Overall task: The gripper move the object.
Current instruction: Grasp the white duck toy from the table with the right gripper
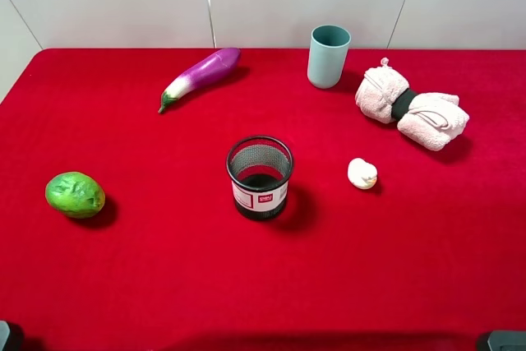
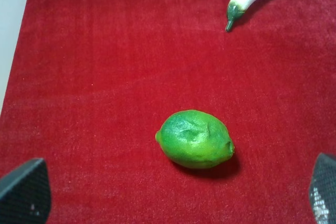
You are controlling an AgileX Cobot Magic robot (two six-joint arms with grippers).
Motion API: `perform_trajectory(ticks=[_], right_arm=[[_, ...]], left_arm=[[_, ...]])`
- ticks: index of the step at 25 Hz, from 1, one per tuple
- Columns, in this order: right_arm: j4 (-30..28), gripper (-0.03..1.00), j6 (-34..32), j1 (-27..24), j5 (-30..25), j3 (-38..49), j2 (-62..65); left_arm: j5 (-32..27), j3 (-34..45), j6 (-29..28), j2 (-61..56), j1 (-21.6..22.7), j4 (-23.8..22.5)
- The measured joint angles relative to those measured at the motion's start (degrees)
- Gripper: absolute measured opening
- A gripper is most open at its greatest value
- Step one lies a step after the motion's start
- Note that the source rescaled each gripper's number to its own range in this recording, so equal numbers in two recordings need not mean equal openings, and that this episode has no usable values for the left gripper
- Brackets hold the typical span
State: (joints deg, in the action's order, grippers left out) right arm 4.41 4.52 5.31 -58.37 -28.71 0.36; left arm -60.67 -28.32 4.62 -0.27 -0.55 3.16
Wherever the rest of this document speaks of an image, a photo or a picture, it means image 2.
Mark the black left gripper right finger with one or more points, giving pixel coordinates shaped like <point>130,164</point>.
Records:
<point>322,189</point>

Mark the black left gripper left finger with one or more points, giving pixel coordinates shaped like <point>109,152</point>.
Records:
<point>26,194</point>

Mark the green lime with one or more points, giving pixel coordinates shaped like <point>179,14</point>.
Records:
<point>195,140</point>

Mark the red velvet table cloth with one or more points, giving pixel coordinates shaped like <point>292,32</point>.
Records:
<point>92,81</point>

